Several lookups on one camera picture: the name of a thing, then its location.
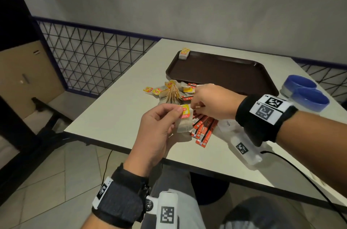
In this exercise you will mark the blue and white bowl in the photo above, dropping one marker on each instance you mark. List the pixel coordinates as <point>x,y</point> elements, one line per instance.
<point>298,82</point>
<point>311,98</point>

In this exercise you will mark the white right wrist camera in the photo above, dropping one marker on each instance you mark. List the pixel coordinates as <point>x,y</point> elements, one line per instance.
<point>244,150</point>

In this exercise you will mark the dark blue cabinet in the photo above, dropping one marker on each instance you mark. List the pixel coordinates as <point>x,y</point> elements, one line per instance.
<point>13,20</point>

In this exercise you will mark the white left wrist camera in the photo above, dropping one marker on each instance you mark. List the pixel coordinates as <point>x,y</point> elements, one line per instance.
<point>166,210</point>

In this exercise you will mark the black metal furniture frame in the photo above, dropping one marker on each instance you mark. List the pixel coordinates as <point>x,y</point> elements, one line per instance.
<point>54,117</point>

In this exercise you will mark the pile of red coffee sticks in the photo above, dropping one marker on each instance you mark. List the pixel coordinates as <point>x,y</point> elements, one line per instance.
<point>203,128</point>

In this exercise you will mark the pile of tea bags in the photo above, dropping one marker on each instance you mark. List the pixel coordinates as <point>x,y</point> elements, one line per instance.
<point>170,93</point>

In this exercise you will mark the brown cardboard box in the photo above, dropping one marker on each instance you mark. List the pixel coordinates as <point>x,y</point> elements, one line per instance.
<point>29,79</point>

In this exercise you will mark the person's left forearm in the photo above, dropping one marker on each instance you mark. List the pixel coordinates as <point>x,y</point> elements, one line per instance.
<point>93,223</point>

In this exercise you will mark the person's left hand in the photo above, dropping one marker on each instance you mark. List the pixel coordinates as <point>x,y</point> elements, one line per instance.
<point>154,139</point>

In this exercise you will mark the brown plastic tray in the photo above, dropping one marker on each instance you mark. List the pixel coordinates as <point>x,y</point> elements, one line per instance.
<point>225,74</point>

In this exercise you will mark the black table pedestal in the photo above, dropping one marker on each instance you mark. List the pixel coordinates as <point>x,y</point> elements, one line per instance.
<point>210,188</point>

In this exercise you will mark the person's right forearm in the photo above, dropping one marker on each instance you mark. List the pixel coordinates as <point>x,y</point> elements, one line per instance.
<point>320,144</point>

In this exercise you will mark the person's right hand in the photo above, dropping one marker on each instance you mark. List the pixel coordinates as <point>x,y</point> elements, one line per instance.
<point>217,101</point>

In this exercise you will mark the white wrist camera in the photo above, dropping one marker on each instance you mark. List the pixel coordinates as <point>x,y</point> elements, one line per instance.
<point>166,210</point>
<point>244,150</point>

